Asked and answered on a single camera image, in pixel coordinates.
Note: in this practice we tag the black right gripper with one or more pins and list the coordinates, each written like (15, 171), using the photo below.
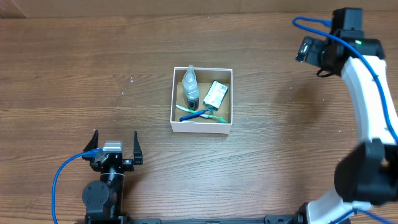
(334, 73)

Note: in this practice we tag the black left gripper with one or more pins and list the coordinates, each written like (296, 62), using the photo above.
(129, 164)

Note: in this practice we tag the green white toothbrush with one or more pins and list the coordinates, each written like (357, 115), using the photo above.
(208, 115)

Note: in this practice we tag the clear soap pump bottle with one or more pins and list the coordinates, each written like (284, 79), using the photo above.
(190, 89)

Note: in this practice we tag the blue disposable razor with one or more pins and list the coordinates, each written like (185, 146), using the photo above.
(193, 114)

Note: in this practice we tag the white cardboard box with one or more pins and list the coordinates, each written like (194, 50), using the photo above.
(205, 77)

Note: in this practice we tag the green white soap packet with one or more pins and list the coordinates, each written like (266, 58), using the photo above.
(215, 95)

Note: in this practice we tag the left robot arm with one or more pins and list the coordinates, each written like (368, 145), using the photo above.
(104, 198)

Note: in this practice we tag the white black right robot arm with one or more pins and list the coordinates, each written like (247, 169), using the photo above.
(367, 177)

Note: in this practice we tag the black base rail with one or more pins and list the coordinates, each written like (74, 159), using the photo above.
(268, 219)

